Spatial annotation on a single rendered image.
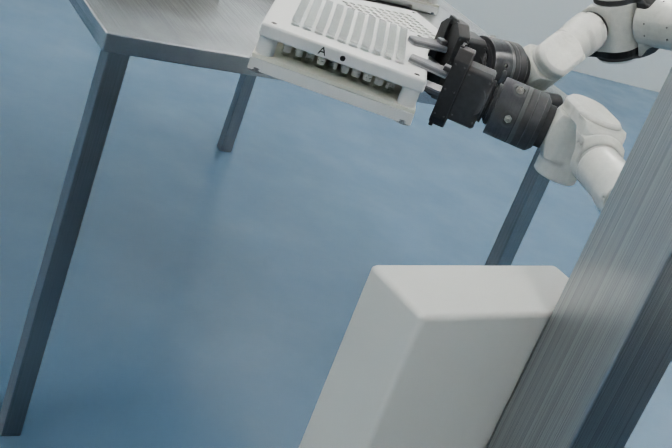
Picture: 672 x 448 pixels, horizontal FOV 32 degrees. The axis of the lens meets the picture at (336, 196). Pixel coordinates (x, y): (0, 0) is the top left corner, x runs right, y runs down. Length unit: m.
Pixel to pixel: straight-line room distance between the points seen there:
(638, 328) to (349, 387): 0.19
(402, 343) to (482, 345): 0.06
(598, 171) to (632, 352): 0.84
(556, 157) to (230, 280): 1.63
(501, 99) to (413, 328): 0.99
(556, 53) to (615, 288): 1.23
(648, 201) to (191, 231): 2.70
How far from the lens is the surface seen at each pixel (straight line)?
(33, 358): 2.34
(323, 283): 3.35
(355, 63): 1.66
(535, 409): 0.81
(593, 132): 1.65
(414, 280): 0.75
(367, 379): 0.76
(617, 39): 2.16
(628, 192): 0.75
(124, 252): 3.16
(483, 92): 1.70
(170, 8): 2.23
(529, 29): 6.54
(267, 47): 1.67
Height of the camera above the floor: 1.51
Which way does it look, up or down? 23 degrees down
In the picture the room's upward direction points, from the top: 21 degrees clockwise
